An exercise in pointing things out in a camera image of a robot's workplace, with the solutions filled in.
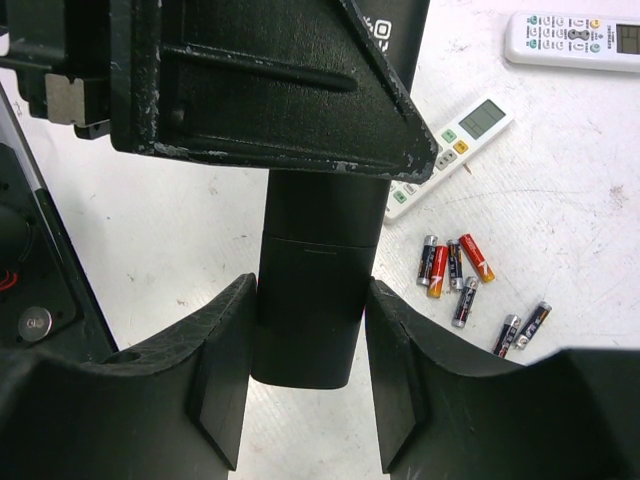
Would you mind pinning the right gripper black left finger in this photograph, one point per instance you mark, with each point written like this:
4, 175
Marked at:
170, 407

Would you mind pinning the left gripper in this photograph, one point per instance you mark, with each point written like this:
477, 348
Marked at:
61, 52

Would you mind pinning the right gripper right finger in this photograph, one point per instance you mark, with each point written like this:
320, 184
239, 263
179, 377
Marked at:
446, 409

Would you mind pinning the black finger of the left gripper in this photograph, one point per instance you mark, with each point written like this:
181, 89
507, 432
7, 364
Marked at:
317, 86

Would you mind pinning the black battery pair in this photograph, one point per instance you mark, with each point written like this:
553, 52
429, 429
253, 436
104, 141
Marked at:
506, 335
532, 325

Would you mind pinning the black remote control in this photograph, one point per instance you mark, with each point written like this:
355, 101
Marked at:
319, 242

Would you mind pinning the white remote upright centre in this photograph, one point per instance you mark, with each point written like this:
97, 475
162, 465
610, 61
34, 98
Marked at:
459, 141

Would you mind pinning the white remote top left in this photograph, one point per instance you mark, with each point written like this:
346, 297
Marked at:
573, 41

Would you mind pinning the red battery lower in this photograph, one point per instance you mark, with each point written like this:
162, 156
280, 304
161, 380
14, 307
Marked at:
438, 272

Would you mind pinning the red battery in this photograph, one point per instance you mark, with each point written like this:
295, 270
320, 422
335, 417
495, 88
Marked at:
477, 258
438, 272

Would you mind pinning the black battery cluster right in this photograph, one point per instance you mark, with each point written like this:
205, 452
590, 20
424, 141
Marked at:
464, 305

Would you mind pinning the black battery cluster middle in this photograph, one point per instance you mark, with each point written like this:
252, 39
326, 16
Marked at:
428, 252

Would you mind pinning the black battery in cluster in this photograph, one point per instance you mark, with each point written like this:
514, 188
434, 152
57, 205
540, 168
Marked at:
455, 271

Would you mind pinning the red battery top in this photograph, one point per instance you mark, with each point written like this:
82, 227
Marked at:
477, 258

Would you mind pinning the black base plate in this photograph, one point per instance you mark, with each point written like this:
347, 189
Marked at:
47, 302

